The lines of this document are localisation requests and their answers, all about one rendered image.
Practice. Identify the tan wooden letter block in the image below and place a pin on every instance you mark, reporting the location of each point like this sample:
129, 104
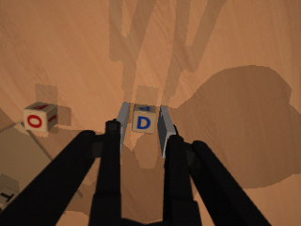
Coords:
7, 195
144, 117
40, 117

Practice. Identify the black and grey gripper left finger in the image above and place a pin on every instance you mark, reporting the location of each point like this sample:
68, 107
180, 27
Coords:
44, 200

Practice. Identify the tan flat mat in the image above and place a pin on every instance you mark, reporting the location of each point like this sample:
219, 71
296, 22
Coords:
22, 157

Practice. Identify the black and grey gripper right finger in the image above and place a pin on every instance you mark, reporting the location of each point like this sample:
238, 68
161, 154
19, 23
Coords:
224, 199

